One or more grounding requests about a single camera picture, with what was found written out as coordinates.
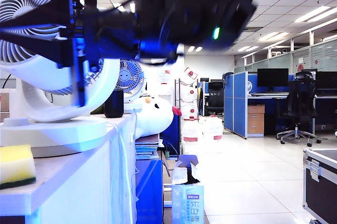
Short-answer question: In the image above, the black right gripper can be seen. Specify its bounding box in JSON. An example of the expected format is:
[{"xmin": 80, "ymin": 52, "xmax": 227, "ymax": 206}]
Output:
[{"xmin": 0, "ymin": 0, "xmax": 103, "ymax": 107}]

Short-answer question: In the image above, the yellow cleaning sponge green base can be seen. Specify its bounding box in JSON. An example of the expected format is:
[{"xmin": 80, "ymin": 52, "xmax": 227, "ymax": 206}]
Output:
[{"xmin": 0, "ymin": 144, "xmax": 37, "ymax": 190}]

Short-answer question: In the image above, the large white desk fan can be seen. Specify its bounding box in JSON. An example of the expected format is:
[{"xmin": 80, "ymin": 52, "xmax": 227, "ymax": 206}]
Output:
[{"xmin": 0, "ymin": 0, "xmax": 121, "ymax": 154}]

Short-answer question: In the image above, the beige shelf unit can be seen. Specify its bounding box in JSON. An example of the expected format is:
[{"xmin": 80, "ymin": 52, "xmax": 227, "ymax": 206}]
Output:
[{"xmin": 0, "ymin": 88, "xmax": 18, "ymax": 124}]

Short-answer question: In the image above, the black cylindrical cup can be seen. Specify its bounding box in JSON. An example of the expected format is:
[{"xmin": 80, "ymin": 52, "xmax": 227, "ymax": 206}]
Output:
[{"xmin": 103, "ymin": 89, "xmax": 124, "ymax": 119}]

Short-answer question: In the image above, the small white desk fan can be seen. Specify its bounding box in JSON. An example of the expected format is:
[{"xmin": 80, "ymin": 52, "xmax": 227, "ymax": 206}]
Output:
[{"xmin": 115, "ymin": 59, "xmax": 146, "ymax": 114}]

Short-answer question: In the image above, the clear water jug red label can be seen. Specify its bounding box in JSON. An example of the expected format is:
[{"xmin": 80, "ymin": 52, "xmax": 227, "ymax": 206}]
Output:
[
  {"xmin": 157, "ymin": 65, "xmax": 174, "ymax": 86},
  {"xmin": 181, "ymin": 118, "xmax": 204, "ymax": 156},
  {"xmin": 180, "ymin": 67, "xmax": 199, "ymax": 86},
  {"xmin": 202, "ymin": 115, "xmax": 224, "ymax": 155},
  {"xmin": 181, "ymin": 104, "xmax": 199, "ymax": 120},
  {"xmin": 182, "ymin": 86, "xmax": 198, "ymax": 104}
]

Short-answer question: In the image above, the white water dispenser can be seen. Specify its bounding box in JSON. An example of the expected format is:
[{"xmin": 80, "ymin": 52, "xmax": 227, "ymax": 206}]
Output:
[{"xmin": 154, "ymin": 84, "xmax": 175, "ymax": 105}]

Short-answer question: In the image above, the white snowman plush pillow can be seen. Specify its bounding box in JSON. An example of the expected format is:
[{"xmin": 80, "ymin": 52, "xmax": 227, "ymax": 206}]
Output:
[{"xmin": 133, "ymin": 96, "xmax": 183, "ymax": 139}]

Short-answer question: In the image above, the stack of notebooks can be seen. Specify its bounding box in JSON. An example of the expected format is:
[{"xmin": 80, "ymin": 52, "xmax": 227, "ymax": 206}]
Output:
[{"xmin": 134, "ymin": 133, "xmax": 165, "ymax": 160}]

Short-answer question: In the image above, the dark blue desk panel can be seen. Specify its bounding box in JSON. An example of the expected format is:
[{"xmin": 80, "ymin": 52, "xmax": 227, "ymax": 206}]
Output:
[{"xmin": 160, "ymin": 115, "xmax": 182, "ymax": 156}]

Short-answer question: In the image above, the blue metal cabinet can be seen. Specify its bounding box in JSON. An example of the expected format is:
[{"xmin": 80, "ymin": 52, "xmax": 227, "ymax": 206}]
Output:
[{"xmin": 135, "ymin": 158, "xmax": 164, "ymax": 224}]

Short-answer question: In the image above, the black padded office chair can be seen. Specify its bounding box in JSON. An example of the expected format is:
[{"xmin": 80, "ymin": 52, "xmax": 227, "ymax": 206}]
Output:
[{"xmin": 204, "ymin": 82, "xmax": 224, "ymax": 116}]

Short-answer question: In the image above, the white plastic bag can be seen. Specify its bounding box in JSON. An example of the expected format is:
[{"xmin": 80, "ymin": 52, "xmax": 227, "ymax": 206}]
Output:
[{"xmin": 172, "ymin": 165, "xmax": 210, "ymax": 185}]

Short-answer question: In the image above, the blue cubicle partition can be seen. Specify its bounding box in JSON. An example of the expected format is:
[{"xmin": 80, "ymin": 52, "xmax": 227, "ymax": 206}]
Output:
[{"xmin": 223, "ymin": 71, "xmax": 249, "ymax": 140}]

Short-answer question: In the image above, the blue cubicle panel behind monitor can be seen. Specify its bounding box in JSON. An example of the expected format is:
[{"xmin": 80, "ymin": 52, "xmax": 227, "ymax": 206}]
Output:
[{"xmin": 247, "ymin": 73, "xmax": 296, "ymax": 95}]

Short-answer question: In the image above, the blue printed cardboard box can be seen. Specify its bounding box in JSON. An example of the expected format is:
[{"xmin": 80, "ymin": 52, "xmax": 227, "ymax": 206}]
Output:
[{"xmin": 171, "ymin": 155, "xmax": 206, "ymax": 224}]

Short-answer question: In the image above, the white office desk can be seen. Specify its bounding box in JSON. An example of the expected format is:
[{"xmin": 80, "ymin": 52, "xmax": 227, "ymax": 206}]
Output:
[
  {"xmin": 312, "ymin": 94, "xmax": 337, "ymax": 130},
  {"xmin": 249, "ymin": 91, "xmax": 290, "ymax": 100}
]

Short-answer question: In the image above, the black computer monitor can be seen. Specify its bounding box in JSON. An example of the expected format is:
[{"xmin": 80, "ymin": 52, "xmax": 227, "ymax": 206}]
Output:
[
  {"xmin": 256, "ymin": 68, "xmax": 290, "ymax": 93},
  {"xmin": 315, "ymin": 70, "xmax": 337, "ymax": 96}
]

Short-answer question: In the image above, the black mesh office chair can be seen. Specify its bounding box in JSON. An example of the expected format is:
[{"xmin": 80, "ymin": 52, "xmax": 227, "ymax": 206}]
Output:
[{"xmin": 272, "ymin": 71, "xmax": 329, "ymax": 148}]

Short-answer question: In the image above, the black aluminium flight case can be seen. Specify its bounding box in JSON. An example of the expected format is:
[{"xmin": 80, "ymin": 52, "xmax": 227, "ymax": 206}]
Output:
[{"xmin": 302, "ymin": 148, "xmax": 337, "ymax": 224}]

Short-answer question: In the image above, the white power cable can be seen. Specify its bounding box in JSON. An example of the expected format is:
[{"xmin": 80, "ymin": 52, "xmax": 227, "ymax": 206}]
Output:
[{"xmin": 105, "ymin": 113, "xmax": 137, "ymax": 224}]

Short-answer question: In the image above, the metal wire jug rack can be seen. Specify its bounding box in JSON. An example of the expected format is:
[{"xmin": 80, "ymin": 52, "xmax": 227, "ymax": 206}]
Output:
[{"xmin": 173, "ymin": 77, "xmax": 200, "ymax": 156}]

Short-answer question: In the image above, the wooden drawer pedestal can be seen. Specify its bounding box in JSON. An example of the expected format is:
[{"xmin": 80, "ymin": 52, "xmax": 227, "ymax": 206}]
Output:
[{"xmin": 247, "ymin": 104, "xmax": 265, "ymax": 137}]

